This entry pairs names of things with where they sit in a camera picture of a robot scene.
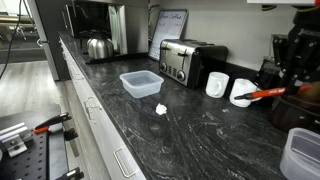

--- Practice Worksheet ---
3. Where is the pale green hanging towel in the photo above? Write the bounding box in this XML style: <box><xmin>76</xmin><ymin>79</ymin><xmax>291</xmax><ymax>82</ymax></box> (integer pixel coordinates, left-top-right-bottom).
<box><xmin>108</xmin><ymin>4</ymin><xmax>122</xmax><ymax>53</ymax></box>

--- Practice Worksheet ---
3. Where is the black perforated breadboard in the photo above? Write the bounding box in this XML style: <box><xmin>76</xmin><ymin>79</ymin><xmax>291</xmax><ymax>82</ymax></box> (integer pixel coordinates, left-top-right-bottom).
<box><xmin>0</xmin><ymin>131</ymin><xmax>50</xmax><ymax>180</ymax></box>

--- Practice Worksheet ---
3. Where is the white base cabinet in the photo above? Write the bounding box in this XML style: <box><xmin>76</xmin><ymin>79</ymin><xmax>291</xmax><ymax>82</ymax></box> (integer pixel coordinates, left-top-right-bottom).
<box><xmin>58</xmin><ymin>34</ymin><xmax>148</xmax><ymax>180</ymax></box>

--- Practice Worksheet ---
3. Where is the black cart platform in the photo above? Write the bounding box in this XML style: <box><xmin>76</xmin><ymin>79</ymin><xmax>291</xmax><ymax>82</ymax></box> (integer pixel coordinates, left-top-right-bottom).
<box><xmin>0</xmin><ymin>103</ymin><xmax>70</xmax><ymax>180</ymax></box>

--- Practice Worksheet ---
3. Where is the orange-handled black clamp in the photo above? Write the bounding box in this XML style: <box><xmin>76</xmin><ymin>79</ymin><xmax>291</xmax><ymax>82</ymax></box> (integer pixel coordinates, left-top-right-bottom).
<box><xmin>33</xmin><ymin>112</ymin><xmax>73</xmax><ymax>135</ymax></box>

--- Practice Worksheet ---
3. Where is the stainless steel four-slot toaster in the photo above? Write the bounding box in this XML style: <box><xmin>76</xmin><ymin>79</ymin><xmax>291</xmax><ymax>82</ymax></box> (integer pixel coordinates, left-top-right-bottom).
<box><xmin>158</xmin><ymin>38</ymin><xmax>230</xmax><ymax>90</ymax></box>

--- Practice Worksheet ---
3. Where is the thin black hanging cable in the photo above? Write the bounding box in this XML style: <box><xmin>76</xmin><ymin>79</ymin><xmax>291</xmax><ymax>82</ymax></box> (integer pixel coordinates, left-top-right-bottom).
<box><xmin>0</xmin><ymin>0</ymin><xmax>25</xmax><ymax>80</ymax></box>

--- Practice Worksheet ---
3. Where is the brown translucent lidded container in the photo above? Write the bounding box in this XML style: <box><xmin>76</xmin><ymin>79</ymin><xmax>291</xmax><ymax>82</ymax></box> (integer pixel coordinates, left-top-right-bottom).
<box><xmin>270</xmin><ymin>83</ymin><xmax>320</xmax><ymax>134</ymax></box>

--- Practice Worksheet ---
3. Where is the black steel microwave oven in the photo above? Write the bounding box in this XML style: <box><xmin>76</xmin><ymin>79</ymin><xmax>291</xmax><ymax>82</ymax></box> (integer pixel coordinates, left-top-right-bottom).
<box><xmin>61</xmin><ymin>0</ymin><xmax>150</xmax><ymax>56</ymax></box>

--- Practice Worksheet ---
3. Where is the clear square plastic container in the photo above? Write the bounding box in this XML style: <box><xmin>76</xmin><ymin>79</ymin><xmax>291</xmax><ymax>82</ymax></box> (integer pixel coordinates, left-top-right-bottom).
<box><xmin>119</xmin><ymin>70</ymin><xmax>165</xmax><ymax>100</ymax></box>
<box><xmin>279</xmin><ymin>127</ymin><xmax>320</xmax><ymax>180</ymax></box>

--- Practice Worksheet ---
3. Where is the stainless steel kettle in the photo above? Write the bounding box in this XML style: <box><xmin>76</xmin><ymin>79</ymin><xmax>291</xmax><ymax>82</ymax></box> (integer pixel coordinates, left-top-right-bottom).
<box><xmin>79</xmin><ymin>29</ymin><xmax>116</xmax><ymax>60</ymax></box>

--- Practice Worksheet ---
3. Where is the silver drawer handle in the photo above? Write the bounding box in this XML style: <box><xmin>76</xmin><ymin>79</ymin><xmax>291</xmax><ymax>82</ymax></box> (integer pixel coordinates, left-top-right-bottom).
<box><xmin>83</xmin><ymin>96</ymin><xmax>103</xmax><ymax>121</ymax></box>
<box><xmin>113</xmin><ymin>148</ymin><xmax>138</xmax><ymax>179</ymax></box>

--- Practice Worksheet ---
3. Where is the white ceramic mug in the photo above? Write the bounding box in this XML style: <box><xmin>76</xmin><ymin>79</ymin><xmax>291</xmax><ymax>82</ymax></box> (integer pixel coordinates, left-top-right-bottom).
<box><xmin>228</xmin><ymin>78</ymin><xmax>264</xmax><ymax>109</ymax></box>
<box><xmin>205</xmin><ymin>71</ymin><xmax>231</xmax><ymax>100</ymax></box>

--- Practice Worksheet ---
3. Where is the black toggle clamp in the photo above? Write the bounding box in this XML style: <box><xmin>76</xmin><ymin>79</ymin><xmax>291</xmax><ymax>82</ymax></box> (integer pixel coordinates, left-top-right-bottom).
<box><xmin>54</xmin><ymin>167</ymin><xmax>85</xmax><ymax>180</ymax></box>
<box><xmin>63</xmin><ymin>128</ymin><xmax>79</xmax><ymax>142</ymax></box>

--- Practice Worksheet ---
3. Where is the black kettle tray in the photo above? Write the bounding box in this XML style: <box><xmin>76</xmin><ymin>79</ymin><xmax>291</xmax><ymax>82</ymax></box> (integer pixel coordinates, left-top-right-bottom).
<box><xmin>79</xmin><ymin>51</ymin><xmax>149</xmax><ymax>65</ymax></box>

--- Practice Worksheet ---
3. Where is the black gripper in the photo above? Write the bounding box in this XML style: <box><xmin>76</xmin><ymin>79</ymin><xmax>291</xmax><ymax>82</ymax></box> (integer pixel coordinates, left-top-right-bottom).
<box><xmin>277</xmin><ymin>9</ymin><xmax>320</xmax><ymax>96</ymax></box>

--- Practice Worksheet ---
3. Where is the aluminium mounting bracket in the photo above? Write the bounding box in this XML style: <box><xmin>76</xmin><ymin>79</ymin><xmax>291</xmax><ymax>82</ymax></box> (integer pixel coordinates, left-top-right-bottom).
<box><xmin>0</xmin><ymin>122</ymin><xmax>34</xmax><ymax>158</ymax></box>

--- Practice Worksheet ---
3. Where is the small framed whiteboard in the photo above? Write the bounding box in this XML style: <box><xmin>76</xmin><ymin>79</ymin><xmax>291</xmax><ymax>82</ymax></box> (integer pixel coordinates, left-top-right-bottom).
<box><xmin>148</xmin><ymin>8</ymin><xmax>190</xmax><ymax>62</ymax></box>

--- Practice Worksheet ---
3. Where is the crumpled white paper scrap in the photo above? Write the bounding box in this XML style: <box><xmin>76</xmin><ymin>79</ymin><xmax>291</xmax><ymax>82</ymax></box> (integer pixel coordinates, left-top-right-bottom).
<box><xmin>155</xmin><ymin>103</ymin><xmax>168</xmax><ymax>117</ymax></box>

